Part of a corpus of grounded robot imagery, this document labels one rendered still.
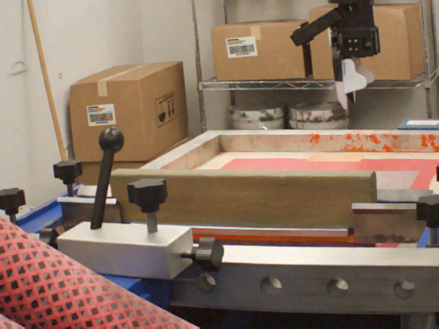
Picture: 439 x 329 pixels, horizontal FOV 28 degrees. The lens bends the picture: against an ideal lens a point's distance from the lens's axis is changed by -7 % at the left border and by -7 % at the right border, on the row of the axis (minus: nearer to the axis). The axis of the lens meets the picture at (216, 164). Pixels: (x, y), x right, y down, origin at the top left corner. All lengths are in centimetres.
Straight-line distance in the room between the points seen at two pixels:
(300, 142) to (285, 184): 60
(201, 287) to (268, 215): 25
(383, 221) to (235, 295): 27
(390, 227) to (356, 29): 62
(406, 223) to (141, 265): 37
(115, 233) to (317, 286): 20
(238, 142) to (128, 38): 344
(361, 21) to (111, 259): 90
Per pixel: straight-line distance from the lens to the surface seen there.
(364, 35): 163
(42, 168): 437
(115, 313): 45
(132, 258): 86
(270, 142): 174
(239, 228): 115
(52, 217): 126
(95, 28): 483
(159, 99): 453
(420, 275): 84
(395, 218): 109
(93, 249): 87
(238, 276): 89
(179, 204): 118
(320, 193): 111
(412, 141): 166
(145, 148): 437
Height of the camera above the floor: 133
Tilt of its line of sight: 13 degrees down
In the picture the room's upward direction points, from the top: 5 degrees counter-clockwise
